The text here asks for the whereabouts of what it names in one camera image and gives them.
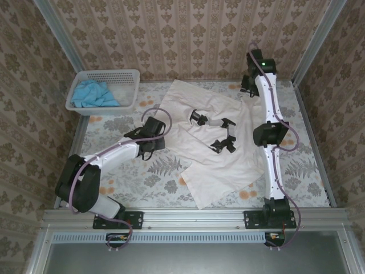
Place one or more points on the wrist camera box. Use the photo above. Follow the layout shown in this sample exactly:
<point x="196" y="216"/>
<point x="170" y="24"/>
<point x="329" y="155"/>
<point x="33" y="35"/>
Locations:
<point x="255" y="58"/>
<point x="155" y="125"/>

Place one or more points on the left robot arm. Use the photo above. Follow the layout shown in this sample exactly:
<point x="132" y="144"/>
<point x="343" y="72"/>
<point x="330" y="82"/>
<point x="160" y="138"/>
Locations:
<point x="114" y="149"/>

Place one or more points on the grey metal panel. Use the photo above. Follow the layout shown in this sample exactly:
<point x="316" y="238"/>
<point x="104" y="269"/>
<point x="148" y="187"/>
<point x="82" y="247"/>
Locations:
<point x="185" y="259"/>

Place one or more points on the aluminium corner post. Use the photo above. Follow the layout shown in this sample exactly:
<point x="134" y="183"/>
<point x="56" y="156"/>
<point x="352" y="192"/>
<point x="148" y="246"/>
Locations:
<point x="316" y="40"/>
<point x="57" y="31"/>

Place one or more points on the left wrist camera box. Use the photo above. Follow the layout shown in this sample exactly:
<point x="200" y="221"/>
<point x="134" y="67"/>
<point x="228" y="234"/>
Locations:
<point x="155" y="125"/>

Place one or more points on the blue t-shirt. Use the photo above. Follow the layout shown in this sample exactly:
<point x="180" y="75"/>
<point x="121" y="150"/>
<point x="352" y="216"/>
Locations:
<point x="91" y="94"/>

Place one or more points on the cream printed t-shirt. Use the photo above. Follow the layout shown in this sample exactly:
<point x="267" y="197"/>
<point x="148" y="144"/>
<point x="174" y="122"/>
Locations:
<point x="228" y="171"/>

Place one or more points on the floral tablecloth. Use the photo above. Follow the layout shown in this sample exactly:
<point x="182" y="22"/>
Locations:
<point x="142" y="182"/>

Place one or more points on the black connector board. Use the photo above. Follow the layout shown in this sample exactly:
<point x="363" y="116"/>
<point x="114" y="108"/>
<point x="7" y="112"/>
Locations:
<point x="114" y="238"/>
<point x="275" y="236"/>

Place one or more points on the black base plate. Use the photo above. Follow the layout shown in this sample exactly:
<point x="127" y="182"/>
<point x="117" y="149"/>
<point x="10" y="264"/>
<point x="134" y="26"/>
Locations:
<point x="251" y="219"/>
<point x="137" y="219"/>

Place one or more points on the white perforated plastic basket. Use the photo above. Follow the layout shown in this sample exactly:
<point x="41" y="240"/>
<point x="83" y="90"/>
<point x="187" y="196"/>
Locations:
<point x="128" y="77"/>

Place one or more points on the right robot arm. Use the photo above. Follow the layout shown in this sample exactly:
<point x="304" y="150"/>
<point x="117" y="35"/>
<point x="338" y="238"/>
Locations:
<point x="272" y="177"/>

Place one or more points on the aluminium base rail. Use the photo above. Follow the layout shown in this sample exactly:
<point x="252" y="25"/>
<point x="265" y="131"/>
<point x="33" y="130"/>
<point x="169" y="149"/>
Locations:
<point x="194" y="219"/>

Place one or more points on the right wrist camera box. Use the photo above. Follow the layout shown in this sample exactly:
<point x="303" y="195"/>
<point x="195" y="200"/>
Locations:
<point x="255" y="58"/>

